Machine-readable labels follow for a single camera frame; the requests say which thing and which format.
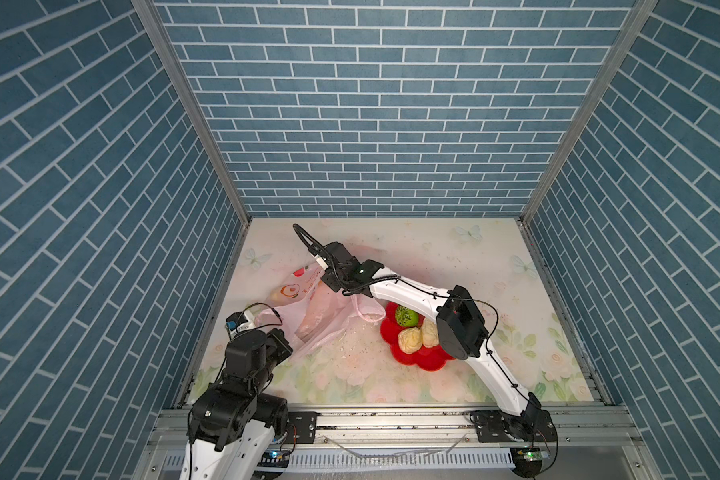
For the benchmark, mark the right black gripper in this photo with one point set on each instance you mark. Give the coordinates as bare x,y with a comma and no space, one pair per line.
325,277

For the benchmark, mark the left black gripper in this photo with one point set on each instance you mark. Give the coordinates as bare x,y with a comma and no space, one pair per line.
279,341

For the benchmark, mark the pink plastic bag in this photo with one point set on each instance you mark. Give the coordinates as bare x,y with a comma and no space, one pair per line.
311,314

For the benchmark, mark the green fake fruit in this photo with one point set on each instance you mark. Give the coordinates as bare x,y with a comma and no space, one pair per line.
406,318

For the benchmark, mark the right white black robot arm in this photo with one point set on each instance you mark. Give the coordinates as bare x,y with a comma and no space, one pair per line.
462,333

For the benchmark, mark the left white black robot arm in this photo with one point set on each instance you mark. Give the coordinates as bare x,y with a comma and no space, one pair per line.
232,424

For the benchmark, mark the red flower-shaped bowl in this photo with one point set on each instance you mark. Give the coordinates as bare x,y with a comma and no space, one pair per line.
427,359

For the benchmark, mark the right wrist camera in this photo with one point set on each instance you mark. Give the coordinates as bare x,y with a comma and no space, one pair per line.
338,257

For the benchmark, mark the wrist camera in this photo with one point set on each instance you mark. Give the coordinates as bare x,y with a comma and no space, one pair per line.
238,322
338,257

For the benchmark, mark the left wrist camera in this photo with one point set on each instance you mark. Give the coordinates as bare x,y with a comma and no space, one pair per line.
238,322

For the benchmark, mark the white cable duct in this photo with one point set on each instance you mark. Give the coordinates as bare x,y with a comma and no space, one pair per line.
319,461

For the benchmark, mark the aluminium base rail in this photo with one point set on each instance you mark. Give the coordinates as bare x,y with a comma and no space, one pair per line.
576,435

